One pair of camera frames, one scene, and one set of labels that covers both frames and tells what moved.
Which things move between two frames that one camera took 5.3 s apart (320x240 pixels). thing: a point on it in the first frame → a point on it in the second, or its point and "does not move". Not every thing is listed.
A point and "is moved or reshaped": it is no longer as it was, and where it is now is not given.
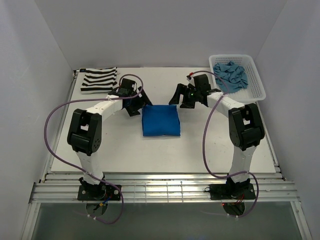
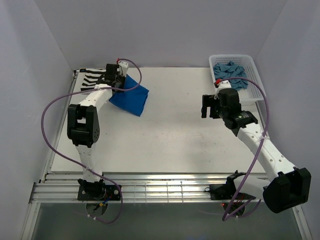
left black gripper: [142, 101] → [123, 79]
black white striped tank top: [99, 80] does not move
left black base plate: [99, 192] does not move
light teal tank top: [233, 76] does not move
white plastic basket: [255, 91] does not move
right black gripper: [180, 90] → [209, 101]
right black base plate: [232, 191] does not move
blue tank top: [160, 120] is moved or reshaped
